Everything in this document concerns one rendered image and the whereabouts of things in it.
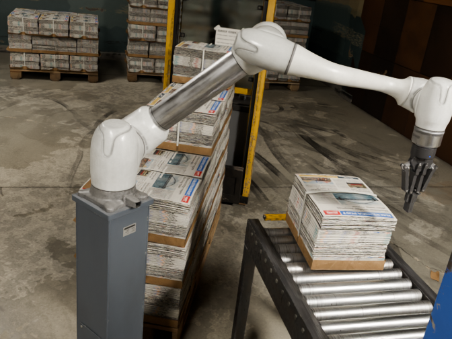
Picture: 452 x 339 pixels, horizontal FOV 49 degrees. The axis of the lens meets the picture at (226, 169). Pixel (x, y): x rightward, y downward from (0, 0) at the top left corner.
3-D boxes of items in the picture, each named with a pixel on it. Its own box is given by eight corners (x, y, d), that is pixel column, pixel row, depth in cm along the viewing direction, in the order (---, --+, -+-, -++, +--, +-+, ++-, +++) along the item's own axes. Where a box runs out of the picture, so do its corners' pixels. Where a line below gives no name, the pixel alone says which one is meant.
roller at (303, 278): (287, 290, 181) (284, 278, 184) (401, 283, 193) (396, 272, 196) (290, 282, 177) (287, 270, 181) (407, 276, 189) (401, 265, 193)
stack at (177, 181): (101, 338, 251) (103, 189, 219) (161, 227, 359) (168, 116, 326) (176, 352, 248) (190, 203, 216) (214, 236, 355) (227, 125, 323)
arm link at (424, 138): (408, 122, 160) (404, 140, 162) (425, 132, 152) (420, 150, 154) (433, 123, 162) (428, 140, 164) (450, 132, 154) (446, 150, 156)
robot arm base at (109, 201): (117, 218, 164) (117, 203, 161) (75, 194, 176) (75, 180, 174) (157, 202, 177) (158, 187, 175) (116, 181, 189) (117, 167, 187)
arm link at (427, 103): (452, 134, 152) (440, 122, 164) (466, 84, 146) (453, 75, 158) (416, 129, 153) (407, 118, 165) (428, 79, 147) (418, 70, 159)
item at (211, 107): (146, 106, 264) (146, 104, 263) (160, 93, 290) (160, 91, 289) (214, 116, 261) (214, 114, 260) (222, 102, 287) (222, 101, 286)
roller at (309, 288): (290, 292, 178) (292, 281, 176) (405, 286, 190) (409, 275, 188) (294, 301, 174) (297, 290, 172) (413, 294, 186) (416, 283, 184)
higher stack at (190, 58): (161, 228, 358) (173, 46, 308) (171, 209, 385) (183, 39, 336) (214, 237, 355) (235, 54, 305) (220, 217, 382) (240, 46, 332)
